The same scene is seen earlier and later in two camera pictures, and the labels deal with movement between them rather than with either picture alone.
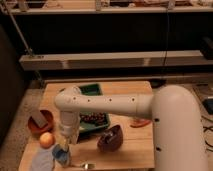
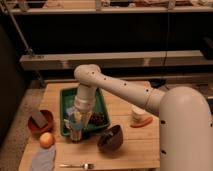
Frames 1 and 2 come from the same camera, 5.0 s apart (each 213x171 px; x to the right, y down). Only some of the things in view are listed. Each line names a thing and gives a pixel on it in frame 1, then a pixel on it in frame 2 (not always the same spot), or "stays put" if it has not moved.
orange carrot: (141, 124) stays put
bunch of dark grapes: (99, 118) stays put
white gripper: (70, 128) → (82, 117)
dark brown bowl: (111, 139) stays put
